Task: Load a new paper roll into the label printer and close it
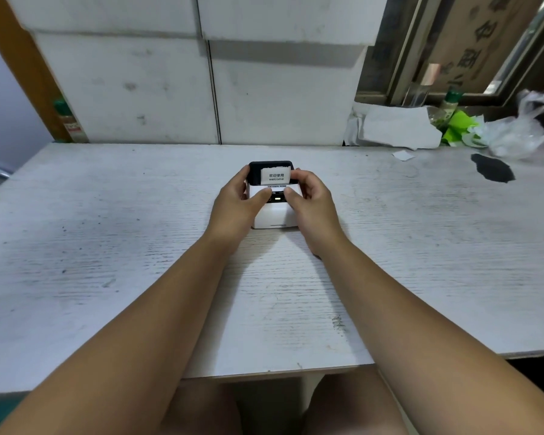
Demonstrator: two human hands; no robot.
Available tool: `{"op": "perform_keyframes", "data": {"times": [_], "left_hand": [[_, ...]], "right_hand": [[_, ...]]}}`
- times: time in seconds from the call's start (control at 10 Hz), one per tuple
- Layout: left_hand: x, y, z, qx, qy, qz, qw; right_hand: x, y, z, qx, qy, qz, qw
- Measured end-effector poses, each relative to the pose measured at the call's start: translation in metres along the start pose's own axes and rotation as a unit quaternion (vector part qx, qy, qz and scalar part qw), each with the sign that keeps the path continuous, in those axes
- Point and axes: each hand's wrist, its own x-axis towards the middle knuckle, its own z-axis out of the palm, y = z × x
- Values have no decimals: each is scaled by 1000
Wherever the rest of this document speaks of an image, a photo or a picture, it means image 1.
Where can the person's right hand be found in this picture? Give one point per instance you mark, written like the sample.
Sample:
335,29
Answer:
315,212

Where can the person's left hand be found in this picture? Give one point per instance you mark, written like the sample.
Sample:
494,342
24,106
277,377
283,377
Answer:
229,215

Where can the person's left thumb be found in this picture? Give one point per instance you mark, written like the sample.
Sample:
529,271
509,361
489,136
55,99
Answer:
260,197

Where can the person's right thumb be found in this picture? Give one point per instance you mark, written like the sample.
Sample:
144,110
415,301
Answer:
292,194

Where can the white label printer black lid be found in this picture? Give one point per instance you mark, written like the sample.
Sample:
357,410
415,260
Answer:
274,217

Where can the person's right forearm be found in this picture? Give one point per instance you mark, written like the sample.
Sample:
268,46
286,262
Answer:
417,339

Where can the person's left forearm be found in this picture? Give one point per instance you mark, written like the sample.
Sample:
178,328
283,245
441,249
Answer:
131,339

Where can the white printed label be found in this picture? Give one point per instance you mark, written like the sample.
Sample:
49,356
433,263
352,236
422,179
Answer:
276,175

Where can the small white paper scrap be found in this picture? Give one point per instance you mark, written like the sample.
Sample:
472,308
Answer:
403,155

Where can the crumpled white paper sheet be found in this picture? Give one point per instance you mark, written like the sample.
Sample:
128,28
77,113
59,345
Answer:
396,126

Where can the clear bottle copper cap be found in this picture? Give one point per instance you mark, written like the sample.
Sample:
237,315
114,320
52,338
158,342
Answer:
419,88

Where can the bright green paper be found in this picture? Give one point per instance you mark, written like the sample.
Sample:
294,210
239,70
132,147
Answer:
458,126

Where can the green capped sauce bottle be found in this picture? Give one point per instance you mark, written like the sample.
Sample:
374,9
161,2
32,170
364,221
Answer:
449,106

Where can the green capped plastic bottle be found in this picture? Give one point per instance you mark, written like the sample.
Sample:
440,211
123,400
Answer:
70,124

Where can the black flat scrap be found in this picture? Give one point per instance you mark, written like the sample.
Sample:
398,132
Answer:
494,168

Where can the person's right leg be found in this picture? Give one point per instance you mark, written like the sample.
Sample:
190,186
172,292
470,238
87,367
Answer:
349,407

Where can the clear plastic bag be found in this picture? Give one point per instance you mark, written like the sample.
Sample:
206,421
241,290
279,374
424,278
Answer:
519,135

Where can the brown printed cardboard sheet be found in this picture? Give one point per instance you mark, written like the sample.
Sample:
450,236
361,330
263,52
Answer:
471,40

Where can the metal window frame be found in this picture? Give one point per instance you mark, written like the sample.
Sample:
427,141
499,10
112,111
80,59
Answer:
401,45

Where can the orange wooden post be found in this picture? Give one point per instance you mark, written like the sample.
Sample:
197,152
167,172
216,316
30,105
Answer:
22,63

